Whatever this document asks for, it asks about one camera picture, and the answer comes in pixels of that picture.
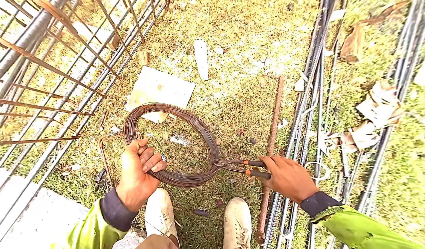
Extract person's right hand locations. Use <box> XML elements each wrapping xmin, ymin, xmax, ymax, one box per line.
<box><xmin>260</xmin><ymin>155</ymin><xmax>319</xmax><ymax>205</ymax></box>

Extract person's left hand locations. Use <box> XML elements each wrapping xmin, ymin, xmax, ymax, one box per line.
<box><xmin>116</xmin><ymin>138</ymin><xmax>168</xmax><ymax>212</ymax></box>

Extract pincers with black orange handles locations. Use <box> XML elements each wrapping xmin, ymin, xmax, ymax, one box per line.
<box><xmin>213</xmin><ymin>159</ymin><xmax>272</xmax><ymax>180</ymax></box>

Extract coil of brown wire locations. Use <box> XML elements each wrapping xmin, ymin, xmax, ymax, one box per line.
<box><xmin>123</xmin><ymin>103</ymin><xmax>220</xmax><ymax>188</ymax></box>

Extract person's left forearm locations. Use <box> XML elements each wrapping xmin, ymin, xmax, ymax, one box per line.
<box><xmin>51</xmin><ymin>188</ymin><xmax>139</xmax><ymax>249</ymax></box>

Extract person's right forearm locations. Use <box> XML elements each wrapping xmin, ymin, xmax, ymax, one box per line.
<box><xmin>300</xmin><ymin>190</ymin><xmax>425</xmax><ymax>249</ymax></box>

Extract crumpled clear plastic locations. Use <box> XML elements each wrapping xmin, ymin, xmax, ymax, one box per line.
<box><xmin>170</xmin><ymin>134</ymin><xmax>190</xmax><ymax>146</ymax></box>

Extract bent rusty rebar stirrup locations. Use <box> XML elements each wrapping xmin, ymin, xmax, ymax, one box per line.
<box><xmin>99</xmin><ymin>130</ymin><xmax>127</xmax><ymax>188</ymax></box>

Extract rusty brown rebar rod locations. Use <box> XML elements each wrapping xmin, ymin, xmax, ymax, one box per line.
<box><xmin>256</xmin><ymin>76</ymin><xmax>284</xmax><ymax>245</ymax></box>

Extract black plastic scrap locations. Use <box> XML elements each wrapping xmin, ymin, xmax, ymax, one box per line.
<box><xmin>94</xmin><ymin>168</ymin><xmax>111</xmax><ymax>193</ymax></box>

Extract white square board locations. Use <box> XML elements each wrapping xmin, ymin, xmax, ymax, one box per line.
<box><xmin>125</xmin><ymin>66</ymin><xmax>196</xmax><ymax>124</ymax></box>

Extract bundle of grey rebar rods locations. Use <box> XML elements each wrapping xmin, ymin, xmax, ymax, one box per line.
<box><xmin>263</xmin><ymin>0</ymin><xmax>348</xmax><ymax>249</ymax></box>
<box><xmin>340</xmin><ymin>0</ymin><xmax>425</xmax><ymax>249</ymax></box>

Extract crumpled brown paper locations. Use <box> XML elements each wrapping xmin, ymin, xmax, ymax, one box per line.
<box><xmin>340</xmin><ymin>120</ymin><xmax>380</xmax><ymax>153</ymax></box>

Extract rebar cage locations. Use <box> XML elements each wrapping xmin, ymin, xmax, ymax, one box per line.
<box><xmin>0</xmin><ymin>0</ymin><xmax>170</xmax><ymax>243</ymax></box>

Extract white elongated scrap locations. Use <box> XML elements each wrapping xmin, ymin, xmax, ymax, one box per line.
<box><xmin>194</xmin><ymin>38</ymin><xmax>209</xmax><ymax>81</ymax></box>

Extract pale concrete slab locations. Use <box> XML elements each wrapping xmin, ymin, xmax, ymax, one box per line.
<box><xmin>0</xmin><ymin>163</ymin><xmax>145</xmax><ymax>249</ymax></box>

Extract pale block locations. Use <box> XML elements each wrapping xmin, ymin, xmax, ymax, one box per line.
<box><xmin>62</xmin><ymin>21</ymin><xmax>120</xmax><ymax>50</ymax></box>

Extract crumpled beige paper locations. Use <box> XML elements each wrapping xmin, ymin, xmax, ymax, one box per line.
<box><xmin>356</xmin><ymin>80</ymin><xmax>405</xmax><ymax>128</ymax></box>

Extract brown cardboard piece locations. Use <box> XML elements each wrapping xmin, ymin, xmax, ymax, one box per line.
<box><xmin>340</xmin><ymin>0</ymin><xmax>412</xmax><ymax>64</ymax></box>

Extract white ring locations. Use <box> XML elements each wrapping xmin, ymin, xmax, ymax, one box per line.
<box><xmin>304</xmin><ymin>161</ymin><xmax>331</xmax><ymax>181</ymax></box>

